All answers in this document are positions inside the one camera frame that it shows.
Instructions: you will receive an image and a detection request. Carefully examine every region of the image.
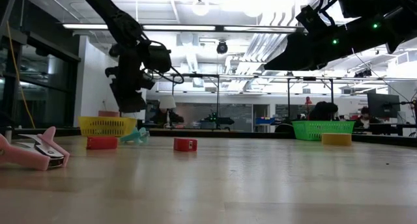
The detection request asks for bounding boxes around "black overhead camera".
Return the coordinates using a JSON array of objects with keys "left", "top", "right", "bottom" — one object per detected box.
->
[{"left": 216, "top": 40, "right": 229, "bottom": 55}]

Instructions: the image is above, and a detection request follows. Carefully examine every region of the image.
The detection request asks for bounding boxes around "yellow plastic basket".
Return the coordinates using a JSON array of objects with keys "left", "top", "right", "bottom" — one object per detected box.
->
[{"left": 78, "top": 115, "right": 137, "bottom": 137}]

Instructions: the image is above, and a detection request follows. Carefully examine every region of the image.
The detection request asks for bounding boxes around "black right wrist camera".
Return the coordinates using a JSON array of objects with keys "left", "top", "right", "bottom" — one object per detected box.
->
[{"left": 295, "top": 4, "right": 330, "bottom": 35}]

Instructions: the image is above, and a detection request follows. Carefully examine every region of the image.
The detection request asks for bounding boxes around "green plastic basket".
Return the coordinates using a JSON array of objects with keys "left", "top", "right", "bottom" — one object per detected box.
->
[{"left": 292, "top": 120, "right": 356, "bottom": 142}]

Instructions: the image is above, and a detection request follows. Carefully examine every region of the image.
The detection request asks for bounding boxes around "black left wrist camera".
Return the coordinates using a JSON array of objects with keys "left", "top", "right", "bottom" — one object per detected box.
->
[{"left": 143, "top": 43, "right": 173, "bottom": 74}]

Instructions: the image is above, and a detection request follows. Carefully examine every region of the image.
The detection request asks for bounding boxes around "black overhead rig beam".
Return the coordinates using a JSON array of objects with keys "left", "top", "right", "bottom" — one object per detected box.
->
[{"left": 61, "top": 23, "right": 306, "bottom": 35}]

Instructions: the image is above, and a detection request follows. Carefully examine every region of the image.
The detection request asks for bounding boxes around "white table lamp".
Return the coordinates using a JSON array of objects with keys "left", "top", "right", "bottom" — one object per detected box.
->
[{"left": 158, "top": 95, "right": 177, "bottom": 129}]

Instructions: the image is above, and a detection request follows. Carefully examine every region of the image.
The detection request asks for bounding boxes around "red mini stapler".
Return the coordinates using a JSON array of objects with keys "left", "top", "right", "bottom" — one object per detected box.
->
[
  {"left": 173, "top": 137, "right": 198, "bottom": 152},
  {"left": 86, "top": 136, "right": 119, "bottom": 150}
]

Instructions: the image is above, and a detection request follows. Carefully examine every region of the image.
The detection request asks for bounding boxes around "black computer monitor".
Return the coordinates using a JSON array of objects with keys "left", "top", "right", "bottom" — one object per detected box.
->
[{"left": 367, "top": 92, "right": 401, "bottom": 119}]

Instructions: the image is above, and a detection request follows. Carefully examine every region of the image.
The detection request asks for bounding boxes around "person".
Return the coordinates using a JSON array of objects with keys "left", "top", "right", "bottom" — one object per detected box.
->
[
  {"left": 308, "top": 101, "right": 339, "bottom": 122},
  {"left": 356, "top": 105, "right": 375, "bottom": 129}
]

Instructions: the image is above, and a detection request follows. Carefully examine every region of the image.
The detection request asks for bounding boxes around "teal staple remover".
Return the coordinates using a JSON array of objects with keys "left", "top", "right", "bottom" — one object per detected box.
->
[{"left": 119, "top": 126, "right": 151, "bottom": 145}]

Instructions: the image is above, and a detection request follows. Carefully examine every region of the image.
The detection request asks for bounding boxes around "black aluminium table frame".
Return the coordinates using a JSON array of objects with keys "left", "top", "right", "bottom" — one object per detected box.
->
[{"left": 0, "top": 126, "right": 417, "bottom": 148}]

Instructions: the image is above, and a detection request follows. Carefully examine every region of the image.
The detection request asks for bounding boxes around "yellow tape roll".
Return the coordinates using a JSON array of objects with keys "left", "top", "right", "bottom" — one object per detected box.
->
[{"left": 321, "top": 133, "right": 352, "bottom": 147}]

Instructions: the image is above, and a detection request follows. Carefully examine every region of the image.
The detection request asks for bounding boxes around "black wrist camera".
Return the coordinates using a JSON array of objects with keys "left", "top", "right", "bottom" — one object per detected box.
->
[
  {"left": 143, "top": 43, "right": 173, "bottom": 74},
  {"left": 295, "top": 4, "right": 330, "bottom": 35}
]

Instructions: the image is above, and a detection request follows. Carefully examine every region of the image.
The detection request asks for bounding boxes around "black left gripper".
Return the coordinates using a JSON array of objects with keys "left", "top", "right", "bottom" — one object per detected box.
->
[{"left": 104, "top": 43, "right": 156, "bottom": 113}]

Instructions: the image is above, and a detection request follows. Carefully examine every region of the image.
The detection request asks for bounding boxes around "yellow extension cable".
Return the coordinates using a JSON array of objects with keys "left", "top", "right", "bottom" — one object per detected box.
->
[{"left": 6, "top": 20, "right": 36, "bottom": 130}]

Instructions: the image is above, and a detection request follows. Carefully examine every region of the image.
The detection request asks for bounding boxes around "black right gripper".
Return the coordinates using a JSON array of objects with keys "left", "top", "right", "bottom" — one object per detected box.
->
[{"left": 263, "top": 30, "right": 349, "bottom": 72}]

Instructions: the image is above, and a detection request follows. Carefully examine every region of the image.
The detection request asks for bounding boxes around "blue storage bin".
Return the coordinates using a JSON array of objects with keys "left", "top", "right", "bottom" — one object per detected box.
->
[{"left": 255, "top": 117, "right": 276, "bottom": 126}]

